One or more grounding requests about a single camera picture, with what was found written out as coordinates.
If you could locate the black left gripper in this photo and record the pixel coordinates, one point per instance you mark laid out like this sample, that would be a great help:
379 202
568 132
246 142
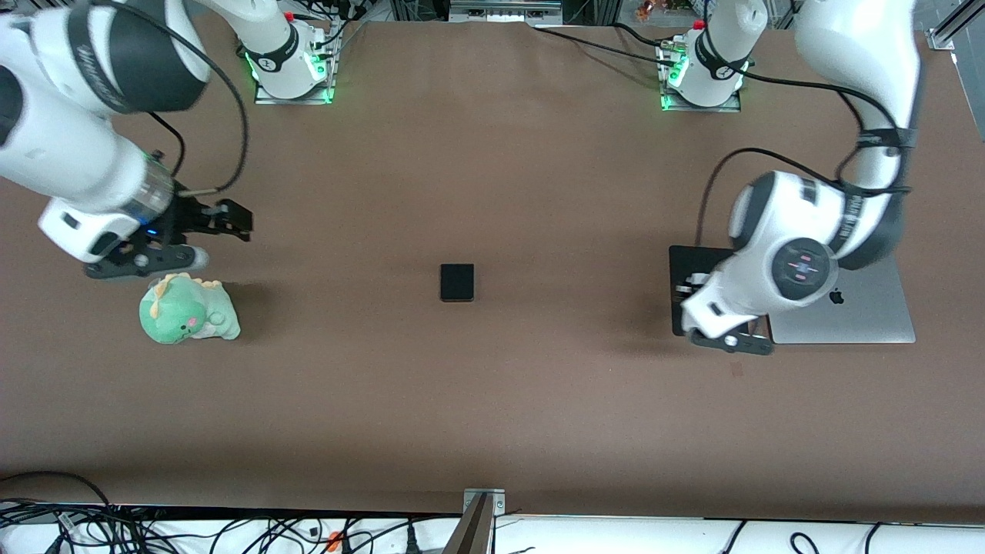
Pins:
684 287

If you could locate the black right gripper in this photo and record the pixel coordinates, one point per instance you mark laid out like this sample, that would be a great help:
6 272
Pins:
187 215

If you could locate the black phone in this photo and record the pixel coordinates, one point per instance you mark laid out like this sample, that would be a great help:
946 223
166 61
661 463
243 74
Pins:
457 282

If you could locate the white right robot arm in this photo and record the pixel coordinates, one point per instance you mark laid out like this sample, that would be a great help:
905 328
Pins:
61 154

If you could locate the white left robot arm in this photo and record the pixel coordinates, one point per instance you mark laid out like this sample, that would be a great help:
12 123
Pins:
862 46

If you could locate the black mouse pad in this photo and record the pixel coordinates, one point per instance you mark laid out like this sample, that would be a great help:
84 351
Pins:
683 261

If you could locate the green dinosaur plush toy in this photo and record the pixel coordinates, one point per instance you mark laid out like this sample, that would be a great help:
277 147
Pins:
185 312

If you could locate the silver laptop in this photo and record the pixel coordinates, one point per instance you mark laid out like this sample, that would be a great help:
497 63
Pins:
877 315

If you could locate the small orange figurine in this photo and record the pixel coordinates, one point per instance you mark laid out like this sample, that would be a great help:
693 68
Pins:
645 9

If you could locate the orange plug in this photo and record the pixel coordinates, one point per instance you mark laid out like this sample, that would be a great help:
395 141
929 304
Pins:
334 540

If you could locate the silver metal box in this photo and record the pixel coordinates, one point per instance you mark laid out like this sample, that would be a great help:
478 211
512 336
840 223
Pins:
500 11

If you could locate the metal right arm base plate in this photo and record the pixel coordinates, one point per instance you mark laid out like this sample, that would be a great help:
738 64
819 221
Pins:
331 77

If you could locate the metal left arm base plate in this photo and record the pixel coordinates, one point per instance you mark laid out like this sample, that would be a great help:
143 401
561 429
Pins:
692 108

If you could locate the metal table bracket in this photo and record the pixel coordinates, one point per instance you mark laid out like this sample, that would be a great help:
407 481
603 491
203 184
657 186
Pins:
477 531

